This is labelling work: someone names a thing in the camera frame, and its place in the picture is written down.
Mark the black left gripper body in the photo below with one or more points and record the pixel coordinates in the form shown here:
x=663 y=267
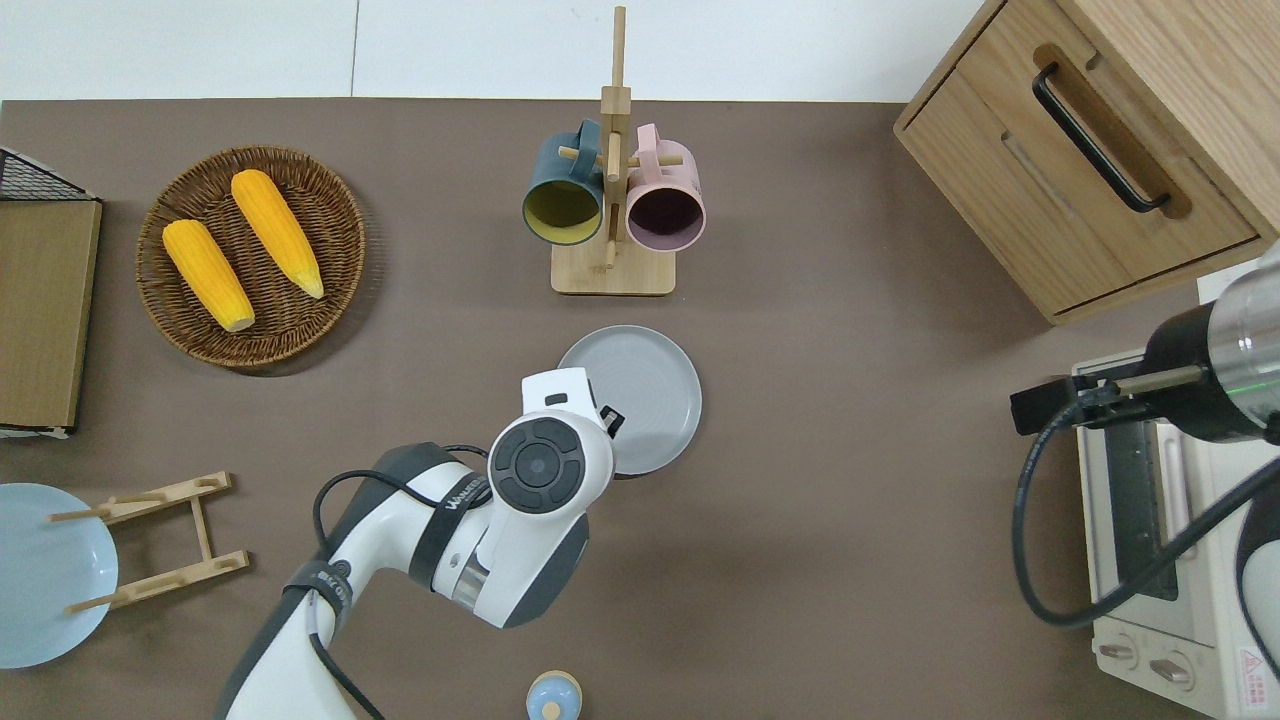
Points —
x=613 y=420

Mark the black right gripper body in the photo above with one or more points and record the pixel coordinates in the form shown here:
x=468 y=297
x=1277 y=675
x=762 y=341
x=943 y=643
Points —
x=1180 y=370

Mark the gray plate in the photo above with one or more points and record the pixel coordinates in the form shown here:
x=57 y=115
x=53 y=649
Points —
x=650 y=390

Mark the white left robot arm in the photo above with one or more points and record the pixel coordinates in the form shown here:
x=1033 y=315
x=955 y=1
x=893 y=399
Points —
x=470 y=540

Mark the wooden plate rack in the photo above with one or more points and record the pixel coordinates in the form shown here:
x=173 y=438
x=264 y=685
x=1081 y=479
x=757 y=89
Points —
x=200 y=525

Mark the light blue plate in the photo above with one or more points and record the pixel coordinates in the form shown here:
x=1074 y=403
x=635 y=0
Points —
x=45 y=580

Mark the wooden mug tree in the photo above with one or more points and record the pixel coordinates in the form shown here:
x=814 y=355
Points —
x=612 y=275

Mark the cream toaster oven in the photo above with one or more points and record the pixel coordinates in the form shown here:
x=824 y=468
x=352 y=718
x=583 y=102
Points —
x=1140 y=560

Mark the pink mug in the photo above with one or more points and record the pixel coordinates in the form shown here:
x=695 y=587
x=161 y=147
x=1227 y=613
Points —
x=665 y=215

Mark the dark teal mug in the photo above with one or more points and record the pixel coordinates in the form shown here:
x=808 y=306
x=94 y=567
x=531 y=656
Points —
x=562 y=210

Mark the wooden cabinet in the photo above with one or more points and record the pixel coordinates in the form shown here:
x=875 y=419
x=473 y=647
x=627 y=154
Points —
x=1000 y=160

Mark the blue service bell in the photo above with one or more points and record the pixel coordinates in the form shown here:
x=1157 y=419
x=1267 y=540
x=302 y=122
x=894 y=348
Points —
x=553 y=698

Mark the brown wicker basket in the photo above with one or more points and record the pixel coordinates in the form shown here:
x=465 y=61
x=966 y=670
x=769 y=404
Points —
x=300 y=320

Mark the long yellow corn cob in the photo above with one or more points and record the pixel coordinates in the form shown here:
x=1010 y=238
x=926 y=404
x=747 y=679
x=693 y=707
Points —
x=275 y=230

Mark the short yellow corn cob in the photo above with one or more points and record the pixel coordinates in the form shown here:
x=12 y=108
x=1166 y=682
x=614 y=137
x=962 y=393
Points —
x=208 y=275

